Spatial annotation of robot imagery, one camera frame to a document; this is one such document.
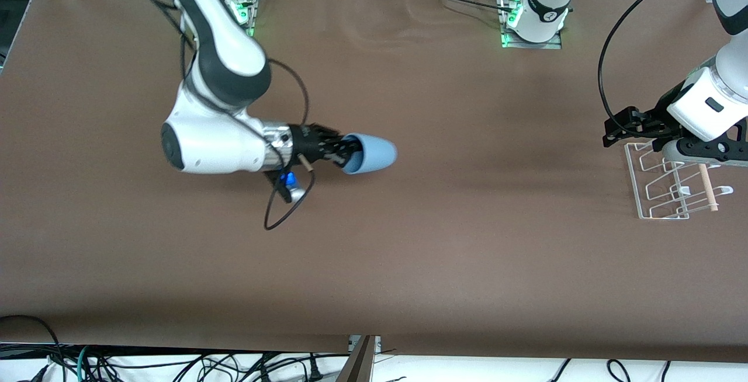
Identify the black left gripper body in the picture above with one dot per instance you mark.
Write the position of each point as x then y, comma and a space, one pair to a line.
653, 119

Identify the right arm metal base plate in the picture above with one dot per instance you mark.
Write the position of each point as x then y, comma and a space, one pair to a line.
251, 17

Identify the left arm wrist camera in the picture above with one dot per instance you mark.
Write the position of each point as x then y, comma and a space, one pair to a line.
701, 151

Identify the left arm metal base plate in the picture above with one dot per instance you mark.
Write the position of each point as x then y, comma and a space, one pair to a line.
555, 45

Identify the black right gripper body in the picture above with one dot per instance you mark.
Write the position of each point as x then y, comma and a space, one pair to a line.
308, 142

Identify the small metal bracket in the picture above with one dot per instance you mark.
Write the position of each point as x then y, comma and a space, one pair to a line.
377, 344

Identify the light blue plastic cup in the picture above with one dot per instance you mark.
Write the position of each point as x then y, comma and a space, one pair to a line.
377, 154

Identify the brown table cover sheet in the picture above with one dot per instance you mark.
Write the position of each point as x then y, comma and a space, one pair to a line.
374, 253

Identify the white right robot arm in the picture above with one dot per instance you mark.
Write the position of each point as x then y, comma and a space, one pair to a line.
228, 61

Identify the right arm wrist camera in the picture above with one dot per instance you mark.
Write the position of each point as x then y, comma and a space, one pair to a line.
295, 194

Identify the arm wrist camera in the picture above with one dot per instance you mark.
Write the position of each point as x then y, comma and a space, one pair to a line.
295, 194
701, 151

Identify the brown table support beam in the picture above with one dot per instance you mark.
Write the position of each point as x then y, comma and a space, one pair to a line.
357, 367

